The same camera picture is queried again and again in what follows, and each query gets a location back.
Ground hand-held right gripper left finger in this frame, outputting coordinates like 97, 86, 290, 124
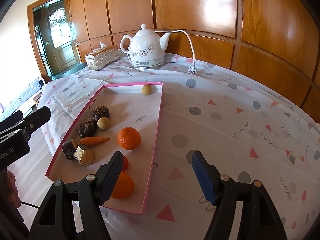
27, 151, 124, 240

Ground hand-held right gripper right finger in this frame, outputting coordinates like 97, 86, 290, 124
191, 151, 288, 240

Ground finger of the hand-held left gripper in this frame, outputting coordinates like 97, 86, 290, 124
0, 110, 25, 133
15, 106, 52, 142

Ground orange mandarin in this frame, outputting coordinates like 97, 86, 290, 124
111, 171, 135, 200
117, 127, 141, 151

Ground cut dark sugarcane piece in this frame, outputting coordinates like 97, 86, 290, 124
73, 145, 95, 167
62, 139, 78, 160

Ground small orange carrot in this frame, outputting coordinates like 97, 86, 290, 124
80, 136, 111, 147

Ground dark water chestnut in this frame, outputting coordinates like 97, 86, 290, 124
90, 106, 110, 121
78, 121, 97, 138

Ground pink cardboard box tray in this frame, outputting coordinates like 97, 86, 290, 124
45, 82, 163, 215

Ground person's left hand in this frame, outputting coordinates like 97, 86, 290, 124
0, 170, 18, 214

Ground small wooden stool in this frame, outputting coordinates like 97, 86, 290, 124
32, 92, 43, 108

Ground blue plaid sofa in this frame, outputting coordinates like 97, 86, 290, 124
0, 76, 45, 120

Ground white patterned tablecloth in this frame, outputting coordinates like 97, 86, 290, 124
5, 52, 320, 240

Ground wooden glass-panel door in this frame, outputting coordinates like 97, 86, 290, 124
47, 7, 75, 73

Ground silver embossed tissue box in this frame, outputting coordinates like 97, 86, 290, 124
84, 44, 120, 70

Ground metal kettle base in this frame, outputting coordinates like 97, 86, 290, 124
131, 61, 166, 71

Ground white ceramic electric kettle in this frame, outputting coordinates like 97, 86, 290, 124
120, 23, 172, 67

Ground black cable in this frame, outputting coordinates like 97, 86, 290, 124
20, 201, 40, 209

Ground white power cord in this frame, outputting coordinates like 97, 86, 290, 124
155, 29, 198, 75

